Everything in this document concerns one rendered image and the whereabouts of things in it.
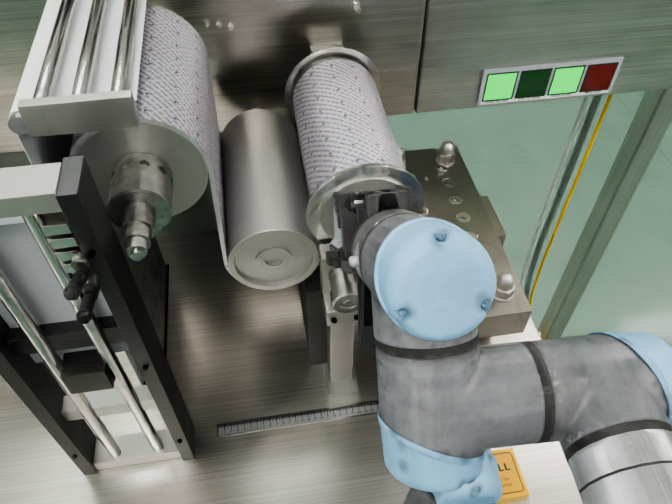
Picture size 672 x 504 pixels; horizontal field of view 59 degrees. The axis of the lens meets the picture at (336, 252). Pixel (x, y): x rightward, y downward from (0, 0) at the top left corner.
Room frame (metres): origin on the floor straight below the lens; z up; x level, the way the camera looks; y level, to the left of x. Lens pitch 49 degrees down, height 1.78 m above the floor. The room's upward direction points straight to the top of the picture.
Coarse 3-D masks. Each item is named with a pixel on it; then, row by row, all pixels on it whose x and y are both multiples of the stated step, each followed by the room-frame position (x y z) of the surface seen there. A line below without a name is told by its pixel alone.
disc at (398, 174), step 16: (336, 176) 0.52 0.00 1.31; (352, 176) 0.52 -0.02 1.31; (368, 176) 0.52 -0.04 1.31; (384, 176) 0.53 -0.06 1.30; (400, 176) 0.53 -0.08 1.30; (320, 192) 0.52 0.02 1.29; (416, 192) 0.53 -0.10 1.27; (320, 208) 0.52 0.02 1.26; (416, 208) 0.53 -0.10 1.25; (320, 224) 0.52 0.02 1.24; (320, 240) 0.52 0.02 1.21
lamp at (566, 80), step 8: (560, 72) 0.91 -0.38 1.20; (568, 72) 0.91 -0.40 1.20; (576, 72) 0.91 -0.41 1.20; (560, 80) 0.91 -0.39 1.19; (568, 80) 0.91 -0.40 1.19; (576, 80) 0.91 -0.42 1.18; (552, 88) 0.91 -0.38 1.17; (560, 88) 0.91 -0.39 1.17; (568, 88) 0.91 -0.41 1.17; (576, 88) 0.91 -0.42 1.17
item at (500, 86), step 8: (488, 80) 0.89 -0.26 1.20; (496, 80) 0.89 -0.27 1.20; (504, 80) 0.89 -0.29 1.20; (512, 80) 0.89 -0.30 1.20; (488, 88) 0.89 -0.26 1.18; (496, 88) 0.89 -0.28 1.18; (504, 88) 0.89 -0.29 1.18; (512, 88) 0.90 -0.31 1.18; (488, 96) 0.89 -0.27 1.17; (496, 96) 0.89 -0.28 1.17; (504, 96) 0.89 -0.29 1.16
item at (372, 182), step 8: (376, 176) 0.53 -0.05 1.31; (344, 184) 0.52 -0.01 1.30; (352, 184) 0.52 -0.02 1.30; (360, 184) 0.52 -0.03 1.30; (368, 184) 0.52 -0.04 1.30; (376, 184) 0.52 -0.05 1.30; (384, 184) 0.52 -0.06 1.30; (392, 184) 0.53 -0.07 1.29; (400, 184) 0.53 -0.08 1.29; (344, 192) 0.52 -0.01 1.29; (328, 200) 0.51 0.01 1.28; (328, 208) 0.51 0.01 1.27; (320, 216) 0.51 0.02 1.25; (328, 216) 0.51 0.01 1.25; (328, 224) 0.51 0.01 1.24; (328, 232) 0.51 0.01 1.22
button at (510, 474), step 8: (512, 448) 0.36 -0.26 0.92; (496, 456) 0.35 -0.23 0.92; (504, 456) 0.35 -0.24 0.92; (512, 456) 0.35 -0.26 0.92; (504, 464) 0.34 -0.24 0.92; (512, 464) 0.34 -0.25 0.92; (504, 472) 0.33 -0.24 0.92; (512, 472) 0.33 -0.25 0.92; (520, 472) 0.33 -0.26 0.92; (504, 480) 0.31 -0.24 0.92; (512, 480) 0.31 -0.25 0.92; (520, 480) 0.31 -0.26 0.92; (504, 488) 0.30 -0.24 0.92; (512, 488) 0.30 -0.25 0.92; (520, 488) 0.30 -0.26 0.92; (504, 496) 0.29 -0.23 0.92; (512, 496) 0.29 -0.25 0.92; (520, 496) 0.29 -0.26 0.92
